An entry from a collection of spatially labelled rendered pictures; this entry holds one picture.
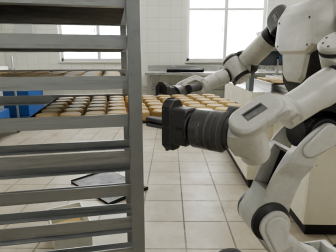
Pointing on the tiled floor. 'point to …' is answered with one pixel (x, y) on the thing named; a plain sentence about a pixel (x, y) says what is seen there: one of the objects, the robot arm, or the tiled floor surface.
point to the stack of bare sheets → (110, 177)
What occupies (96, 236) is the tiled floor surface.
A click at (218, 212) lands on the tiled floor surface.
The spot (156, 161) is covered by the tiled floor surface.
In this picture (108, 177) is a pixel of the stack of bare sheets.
